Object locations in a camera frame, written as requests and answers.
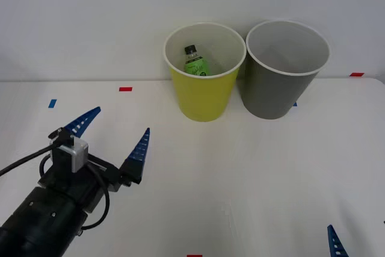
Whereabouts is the yellow-green plastic bin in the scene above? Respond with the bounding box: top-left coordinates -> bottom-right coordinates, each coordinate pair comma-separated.
163,22 -> 248,123

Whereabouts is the grey plastic bin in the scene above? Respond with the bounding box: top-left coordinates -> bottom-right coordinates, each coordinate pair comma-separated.
245,19 -> 331,120

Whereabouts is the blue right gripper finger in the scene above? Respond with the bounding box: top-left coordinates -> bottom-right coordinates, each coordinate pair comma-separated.
327,224 -> 350,257

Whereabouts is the green label plastic bottle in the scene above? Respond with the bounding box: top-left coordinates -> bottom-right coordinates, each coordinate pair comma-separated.
183,45 -> 211,77

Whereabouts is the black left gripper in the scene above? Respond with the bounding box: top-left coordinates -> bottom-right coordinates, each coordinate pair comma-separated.
37,106 -> 151,213

